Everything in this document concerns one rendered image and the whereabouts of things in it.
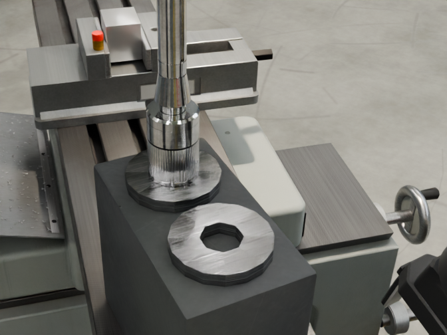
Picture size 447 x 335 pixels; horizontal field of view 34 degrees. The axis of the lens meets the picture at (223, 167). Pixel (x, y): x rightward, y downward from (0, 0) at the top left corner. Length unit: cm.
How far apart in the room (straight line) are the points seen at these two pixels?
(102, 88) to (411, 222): 68
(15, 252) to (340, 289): 55
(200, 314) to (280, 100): 244
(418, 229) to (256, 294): 88
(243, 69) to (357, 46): 233
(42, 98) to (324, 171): 55
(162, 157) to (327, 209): 67
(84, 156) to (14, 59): 228
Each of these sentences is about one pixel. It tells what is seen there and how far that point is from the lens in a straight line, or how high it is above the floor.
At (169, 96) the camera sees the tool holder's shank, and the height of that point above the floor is 122.
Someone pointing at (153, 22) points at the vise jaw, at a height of 104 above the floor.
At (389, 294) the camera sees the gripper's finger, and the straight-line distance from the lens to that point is 77.
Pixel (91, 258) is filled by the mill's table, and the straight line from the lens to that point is 89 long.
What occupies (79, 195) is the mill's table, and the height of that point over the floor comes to 93.
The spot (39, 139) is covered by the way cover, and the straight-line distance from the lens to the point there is 123.
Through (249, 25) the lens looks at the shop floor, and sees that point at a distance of 356.
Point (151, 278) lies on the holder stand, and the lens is 63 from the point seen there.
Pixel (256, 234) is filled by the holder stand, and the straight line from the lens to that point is 62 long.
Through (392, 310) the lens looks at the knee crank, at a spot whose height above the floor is 54.
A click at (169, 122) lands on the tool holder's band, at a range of 63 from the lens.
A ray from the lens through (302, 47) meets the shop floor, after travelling 339.
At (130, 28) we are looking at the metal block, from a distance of 111.
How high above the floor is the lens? 154
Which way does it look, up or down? 37 degrees down
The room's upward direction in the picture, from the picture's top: 2 degrees clockwise
